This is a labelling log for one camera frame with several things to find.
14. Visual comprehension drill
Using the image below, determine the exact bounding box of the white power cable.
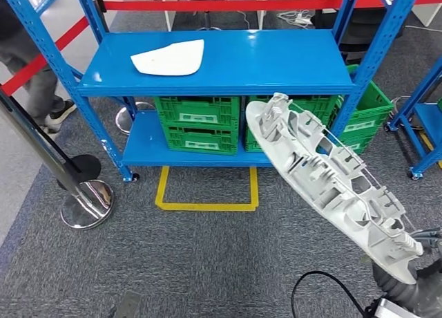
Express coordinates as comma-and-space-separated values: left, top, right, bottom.
276, 9, 313, 30

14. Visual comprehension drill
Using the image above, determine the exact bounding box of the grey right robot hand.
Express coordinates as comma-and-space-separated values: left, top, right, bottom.
371, 227, 442, 318

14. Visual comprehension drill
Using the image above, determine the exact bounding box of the white desk panel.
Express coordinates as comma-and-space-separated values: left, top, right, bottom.
256, 0, 269, 31
159, 0, 177, 32

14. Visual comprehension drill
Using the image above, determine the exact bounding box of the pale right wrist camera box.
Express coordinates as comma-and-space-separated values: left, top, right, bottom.
366, 297, 420, 318

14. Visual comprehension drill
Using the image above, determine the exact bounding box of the person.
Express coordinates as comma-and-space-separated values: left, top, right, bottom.
0, 0, 78, 135

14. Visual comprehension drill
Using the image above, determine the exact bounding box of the blue metal shelf rack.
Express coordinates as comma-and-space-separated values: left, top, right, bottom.
0, 0, 426, 183
384, 55, 442, 181

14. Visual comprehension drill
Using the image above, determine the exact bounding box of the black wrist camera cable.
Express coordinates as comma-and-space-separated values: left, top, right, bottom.
291, 270, 370, 318

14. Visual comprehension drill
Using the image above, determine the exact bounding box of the white plastic panel part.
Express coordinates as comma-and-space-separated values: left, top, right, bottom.
130, 39, 205, 77

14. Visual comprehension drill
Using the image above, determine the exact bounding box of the silver plastic wheel cover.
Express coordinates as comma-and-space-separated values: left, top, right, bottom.
245, 92, 425, 286

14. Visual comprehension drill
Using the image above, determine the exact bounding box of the yellow floor tape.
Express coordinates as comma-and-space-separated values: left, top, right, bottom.
419, 131, 442, 170

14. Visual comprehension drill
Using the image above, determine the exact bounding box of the chrome stanchion with chrome base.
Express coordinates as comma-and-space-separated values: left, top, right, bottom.
0, 87, 115, 230

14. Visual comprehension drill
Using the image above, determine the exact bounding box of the black stanchion with black base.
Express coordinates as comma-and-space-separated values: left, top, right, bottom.
7, 93, 102, 191

